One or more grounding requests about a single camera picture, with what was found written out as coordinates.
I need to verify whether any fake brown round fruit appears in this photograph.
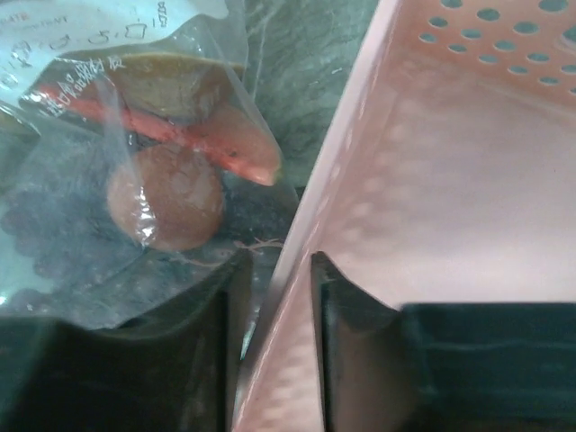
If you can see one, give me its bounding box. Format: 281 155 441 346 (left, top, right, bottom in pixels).
107 144 224 252

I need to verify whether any fake brown bread slice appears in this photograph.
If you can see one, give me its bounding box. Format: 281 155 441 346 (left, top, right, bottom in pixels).
108 52 233 120

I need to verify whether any fake purple grape bunch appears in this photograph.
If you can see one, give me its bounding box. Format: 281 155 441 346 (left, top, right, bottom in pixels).
1 131 146 314

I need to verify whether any fake watermelon slice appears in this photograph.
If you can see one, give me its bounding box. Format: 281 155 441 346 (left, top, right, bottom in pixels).
115 97 282 186

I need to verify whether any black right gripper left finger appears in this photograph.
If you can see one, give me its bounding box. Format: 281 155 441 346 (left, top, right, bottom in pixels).
1 251 252 431

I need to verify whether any orange zip top bag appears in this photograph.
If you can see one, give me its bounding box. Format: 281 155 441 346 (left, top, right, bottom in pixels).
1 1 297 329

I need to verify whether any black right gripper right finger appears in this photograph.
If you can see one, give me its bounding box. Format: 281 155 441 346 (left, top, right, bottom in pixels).
310 252 575 431

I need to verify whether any pink perforated plastic basket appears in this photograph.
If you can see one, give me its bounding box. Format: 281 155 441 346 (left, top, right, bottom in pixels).
233 1 575 431

